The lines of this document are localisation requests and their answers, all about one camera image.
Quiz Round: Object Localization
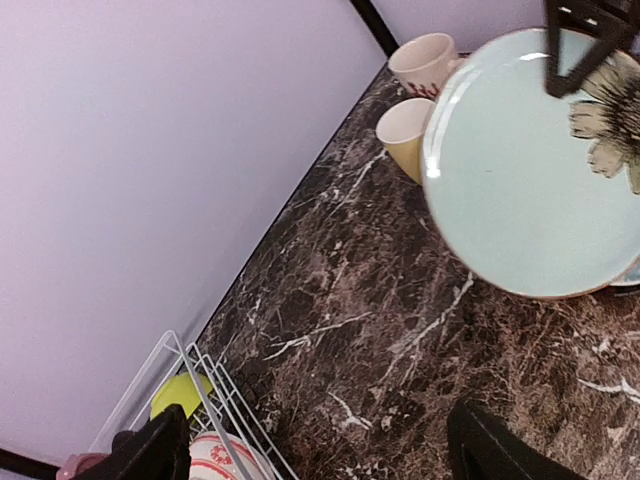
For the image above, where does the light blue plate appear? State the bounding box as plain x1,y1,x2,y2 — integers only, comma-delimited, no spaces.
422,28,639,298

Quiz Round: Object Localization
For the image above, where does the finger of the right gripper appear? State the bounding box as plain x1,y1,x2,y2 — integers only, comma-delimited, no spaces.
544,0,635,98

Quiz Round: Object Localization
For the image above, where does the pale yellow mug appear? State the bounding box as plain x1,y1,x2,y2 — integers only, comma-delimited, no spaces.
375,98,435,184

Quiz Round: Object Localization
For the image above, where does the left black frame post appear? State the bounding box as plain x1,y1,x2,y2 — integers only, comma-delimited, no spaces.
0,449,59,480

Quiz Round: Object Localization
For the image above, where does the white bowl with red pattern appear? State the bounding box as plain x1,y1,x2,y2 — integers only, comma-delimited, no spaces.
189,431,274,479

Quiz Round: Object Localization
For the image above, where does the pink rimmed plate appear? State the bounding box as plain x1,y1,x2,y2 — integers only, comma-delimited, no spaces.
56,453,108,480

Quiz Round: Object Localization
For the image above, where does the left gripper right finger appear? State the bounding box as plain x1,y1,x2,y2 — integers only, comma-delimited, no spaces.
447,400,584,480

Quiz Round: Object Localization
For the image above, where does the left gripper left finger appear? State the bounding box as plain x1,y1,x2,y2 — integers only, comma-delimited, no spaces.
82,404,191,480

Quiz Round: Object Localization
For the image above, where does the right black frame post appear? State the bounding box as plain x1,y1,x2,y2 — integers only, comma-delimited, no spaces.
350,0,399,58

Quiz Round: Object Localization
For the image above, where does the white wire dish rack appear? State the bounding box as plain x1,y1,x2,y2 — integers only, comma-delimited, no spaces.
89,330,298,479

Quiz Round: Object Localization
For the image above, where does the white patterned mug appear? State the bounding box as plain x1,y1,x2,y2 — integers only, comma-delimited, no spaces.
388,33,465,101

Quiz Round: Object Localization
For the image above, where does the lime green bowl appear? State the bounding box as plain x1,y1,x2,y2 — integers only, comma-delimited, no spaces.
150,372,202,420

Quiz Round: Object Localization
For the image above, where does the black frame post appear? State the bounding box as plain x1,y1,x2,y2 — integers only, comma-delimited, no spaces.
0,449,59,480
350,0,399,58

